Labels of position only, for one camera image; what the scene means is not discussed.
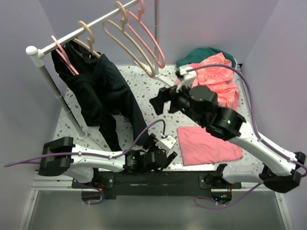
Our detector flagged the dark navy shorts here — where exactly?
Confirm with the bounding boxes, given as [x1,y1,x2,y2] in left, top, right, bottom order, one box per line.
[64,41,149,146]

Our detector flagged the black pants on hanger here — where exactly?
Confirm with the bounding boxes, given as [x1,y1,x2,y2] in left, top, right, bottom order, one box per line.
[51,45,122,152]

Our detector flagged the teal green garment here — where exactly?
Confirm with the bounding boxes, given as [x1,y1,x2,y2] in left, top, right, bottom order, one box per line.
[176,47,236,71]

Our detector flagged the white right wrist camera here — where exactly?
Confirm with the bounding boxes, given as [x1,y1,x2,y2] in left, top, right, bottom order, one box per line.
[176,65,197,93]

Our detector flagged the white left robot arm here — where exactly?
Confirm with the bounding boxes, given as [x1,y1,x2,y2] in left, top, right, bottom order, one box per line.
[38,134,177,188]

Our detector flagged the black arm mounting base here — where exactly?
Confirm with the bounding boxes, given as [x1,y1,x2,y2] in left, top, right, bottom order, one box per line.
[72,170,242,200]

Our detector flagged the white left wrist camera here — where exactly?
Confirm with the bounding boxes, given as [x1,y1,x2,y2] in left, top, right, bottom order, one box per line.
[157,135,177,152]

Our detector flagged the beige hanger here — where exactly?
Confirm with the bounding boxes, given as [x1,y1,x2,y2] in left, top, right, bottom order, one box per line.
[73,21,101,58]
[102,1,156,79]

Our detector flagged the plain pink folded shorts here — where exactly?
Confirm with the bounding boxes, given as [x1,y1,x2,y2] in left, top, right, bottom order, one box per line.
[177,126,243,166]

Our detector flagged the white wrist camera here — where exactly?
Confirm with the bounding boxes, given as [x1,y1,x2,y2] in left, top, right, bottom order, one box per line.
[176,65,197,93]
[157,135,177,152]

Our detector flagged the beige hanger front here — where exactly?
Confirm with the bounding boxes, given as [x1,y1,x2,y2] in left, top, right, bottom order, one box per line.
[73,21,101,58]

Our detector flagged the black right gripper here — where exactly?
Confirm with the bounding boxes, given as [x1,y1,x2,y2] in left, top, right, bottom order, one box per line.
[149,78,205,126]

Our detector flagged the beige hanger rear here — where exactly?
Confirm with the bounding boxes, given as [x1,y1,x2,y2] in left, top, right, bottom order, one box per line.
[102,1,156,79]

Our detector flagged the aluminium frame rail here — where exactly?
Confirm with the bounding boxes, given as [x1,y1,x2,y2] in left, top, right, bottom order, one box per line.
[18,63,288,230]

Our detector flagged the pink hanger holding pants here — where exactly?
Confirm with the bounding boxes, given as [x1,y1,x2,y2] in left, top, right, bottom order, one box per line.
[51,35,79,76]

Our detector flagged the white metal clothes rack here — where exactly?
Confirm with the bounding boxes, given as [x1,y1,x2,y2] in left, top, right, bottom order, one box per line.
[25,0,178,149]

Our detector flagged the pink patterned shorts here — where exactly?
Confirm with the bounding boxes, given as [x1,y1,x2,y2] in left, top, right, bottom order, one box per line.
[192,68,239,110]

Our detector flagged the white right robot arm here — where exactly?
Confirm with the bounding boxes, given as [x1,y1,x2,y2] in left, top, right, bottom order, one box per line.
[149,85,306,193]

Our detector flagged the pink empty hanger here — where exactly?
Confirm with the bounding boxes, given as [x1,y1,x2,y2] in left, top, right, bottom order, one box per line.
[125,0,165,69]

